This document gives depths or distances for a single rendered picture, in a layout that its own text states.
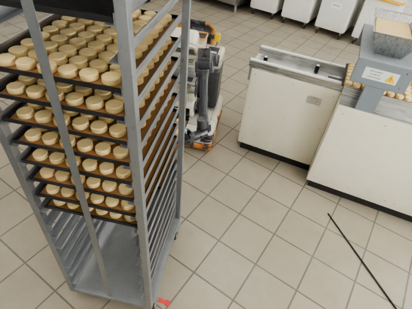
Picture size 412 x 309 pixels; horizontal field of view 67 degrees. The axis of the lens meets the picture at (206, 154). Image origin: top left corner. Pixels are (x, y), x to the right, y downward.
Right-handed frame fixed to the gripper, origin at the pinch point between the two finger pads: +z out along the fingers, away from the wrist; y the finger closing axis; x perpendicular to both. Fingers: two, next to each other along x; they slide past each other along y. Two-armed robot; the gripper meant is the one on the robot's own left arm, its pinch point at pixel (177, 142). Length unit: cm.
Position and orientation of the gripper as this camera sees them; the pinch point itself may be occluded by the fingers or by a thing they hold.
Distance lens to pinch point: 180.1
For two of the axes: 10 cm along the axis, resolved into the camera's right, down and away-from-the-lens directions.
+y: -0.6, 7.3, 6.8
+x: -5.6, -5.9, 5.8
